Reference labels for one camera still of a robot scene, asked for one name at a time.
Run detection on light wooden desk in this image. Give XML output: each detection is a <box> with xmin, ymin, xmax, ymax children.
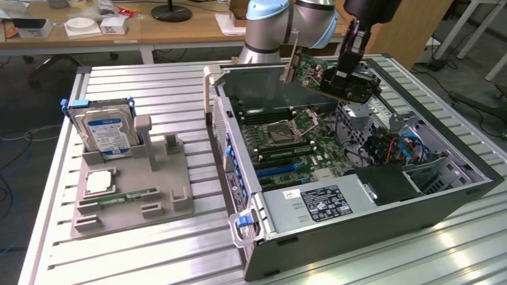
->
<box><xmin>0</xmin><ymin>0</ymin><xmax>143</xmax><ymax>65</ymax></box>
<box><xmin>141</xmin><ymin>0</ymin><xmax>358</xmax><ymax>57</ymax></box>

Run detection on black round lamp base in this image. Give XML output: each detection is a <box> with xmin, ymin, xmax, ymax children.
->
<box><xmin>151</xmin><ymin>0</ymin><xmax>193</xmax><ymax>23</ymax></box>

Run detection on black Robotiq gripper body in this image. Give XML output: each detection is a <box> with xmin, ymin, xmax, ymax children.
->
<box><xmin>342</xmin><ymin>0</ymin><xmax>399</xmax><ymax>56</ymax></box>

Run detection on white round holder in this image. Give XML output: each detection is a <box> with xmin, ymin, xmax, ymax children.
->
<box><xmin>63</xmin><ymin>17</ymin><xmax>103</xmax><ymax>40</ymax></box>

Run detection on blue wire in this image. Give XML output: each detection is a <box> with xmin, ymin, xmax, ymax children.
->
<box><xmin>399</xmin><ymin>131</ymin><xmax>432</xmax><ymax>163</ymax></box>

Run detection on brown cardboard box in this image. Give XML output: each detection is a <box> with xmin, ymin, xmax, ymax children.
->
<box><xmin>229</xmin><ymin>0</ymin><xmax>251</xmax><ymax>27</ymax></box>

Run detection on open black PC case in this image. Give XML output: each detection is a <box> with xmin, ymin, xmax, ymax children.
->
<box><xmin>201</xmin><ymin>58</ymin><xmax>507</xmax><ymax>283</ymax></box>

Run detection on black RAM slot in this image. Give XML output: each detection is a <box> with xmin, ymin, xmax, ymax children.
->
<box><xmin>239</xmin><ymin>106</ymin><xmax>296</xmax><ymax>117</ymax></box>
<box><xmin>240</xmin><ymin>114</ymin><xmax>298</xmax><ymax>125</ymax></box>
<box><xmin>256</xmin><ymin>156</ymin><xmax>306</xmax><ymax>169</ymax></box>

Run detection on black RAM stick with label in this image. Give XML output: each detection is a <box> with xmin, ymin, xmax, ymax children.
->
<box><xmin>257</xmin><ymin>144</ymin><xmax>314</xmax><ymax>163</ymax></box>

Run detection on white paper stack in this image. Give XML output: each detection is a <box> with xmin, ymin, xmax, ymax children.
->
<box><xmin>215</xmin><ymin>13</ymin><xmax>248</xmax><ymax>36</ymax></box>

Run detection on white box with red button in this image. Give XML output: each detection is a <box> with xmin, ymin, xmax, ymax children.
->
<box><xmin>420</xmin><ymin>37</ymin><xmax>443</xmax><ymax>65</ymax></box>

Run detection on silver metal disk bay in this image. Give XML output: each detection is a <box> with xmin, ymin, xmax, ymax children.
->
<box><xmin>335</xmin><ymin>67</ymin><xmax>400</xmax><ymax>149</ymax></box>

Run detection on green RAM stick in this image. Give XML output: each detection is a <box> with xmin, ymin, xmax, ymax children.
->
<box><xmin>79</xmin><ymin>189</ymin><xmax>157</xmax><ymax>207</ymax></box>

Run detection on black power connector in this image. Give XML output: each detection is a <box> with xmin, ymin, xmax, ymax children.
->
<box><xmin>344</xmin><ymin>133</ymin><xmax>396</xmax><ymax>167</ymax></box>

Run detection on silver chipset heat sink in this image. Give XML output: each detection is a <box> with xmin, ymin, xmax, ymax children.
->
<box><xmin>314</xmin><ymin>168</ymin><xmax>339</xmax><ymax>181</ymax></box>

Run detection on red wire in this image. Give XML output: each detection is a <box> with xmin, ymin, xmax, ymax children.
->
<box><xmin>387</xmin><ymin>137</ymin><xmax>420</xmax><ymax>163</ymax></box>

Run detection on graphics card with silver bracket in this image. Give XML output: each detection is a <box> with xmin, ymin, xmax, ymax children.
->
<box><xmin>279</xmin><ymin>28</ymin><xmax>384</xmax><ymax>105</ymax></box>

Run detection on white metal table frame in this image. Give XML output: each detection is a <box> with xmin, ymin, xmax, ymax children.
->
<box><xmin>434</xmin><ymin>0</ymin><xmax>507</xmax><ymax>81</ymax></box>

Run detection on CPU socket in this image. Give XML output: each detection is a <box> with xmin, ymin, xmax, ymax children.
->
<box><xmin>264</xmin><ymin>120</ymin><xmax>303</xmax><ymax>147</ymax></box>

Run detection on grey power supply unit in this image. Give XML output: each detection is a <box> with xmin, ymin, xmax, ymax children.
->
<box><xmin>259</xmin><ymin>173</ymin><xmax>378</xmax><ymax>235</ymax></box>

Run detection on green motherboard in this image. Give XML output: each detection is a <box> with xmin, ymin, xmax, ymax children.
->
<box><xmin>233</xmin><ymin>99</ymin><xmax>358</xmax><ymax>192</ymax></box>

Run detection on white box with black lid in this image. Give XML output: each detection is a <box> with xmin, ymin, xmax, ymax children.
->
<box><xmin>11</xmin><ymin>18</ymin><xmax>53</xmax><ymax>39</ymax></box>

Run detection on wooden cabinet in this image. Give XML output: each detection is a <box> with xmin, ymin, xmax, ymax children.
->
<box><xmin>332</xmin><ymin>0</ymin><xmax>455</xmax><ymax>69</ymax></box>

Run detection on blue floor cable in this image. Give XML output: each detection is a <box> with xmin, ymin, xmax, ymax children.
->
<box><xmin>0</xmin><ymin>139</ymin><xmax>32</xmax><ymax>253</ymax></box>

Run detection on hard disk with blue bracket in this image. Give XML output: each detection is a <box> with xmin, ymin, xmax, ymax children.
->
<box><xmin>59</xmin><ymin>94</ymin><xmax>137</xmax><ymax>163</ymax></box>

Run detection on metal socket cover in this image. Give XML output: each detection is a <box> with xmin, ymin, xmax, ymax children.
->
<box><xmin>291</xmin><ymin>108</ymin><xmax>320</xmax><ymax>137</ymax></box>

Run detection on grey metal drive bracket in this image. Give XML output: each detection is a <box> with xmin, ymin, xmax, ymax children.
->
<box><xmin>400</xmin><ymin>154</ymin><xmax>476</xmax><ymax>195</ymax></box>

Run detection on small white labelled box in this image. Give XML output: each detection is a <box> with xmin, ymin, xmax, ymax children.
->
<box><xmin>99</xmin><ymin>16</ymin><xmax>129</xmax><ymax>36</ymax></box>

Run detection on grey plastic parts rack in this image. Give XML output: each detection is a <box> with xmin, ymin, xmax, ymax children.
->
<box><xmin>69</xmin><ymin>115</ymin><xmax>196</xmax><ymax>239</ymax></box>

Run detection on silver CPU chip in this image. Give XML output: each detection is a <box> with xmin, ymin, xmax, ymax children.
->
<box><xmin>85</xmin><ymin>171</ymin><xmax>115</xmax><ymax>197</ymax></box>

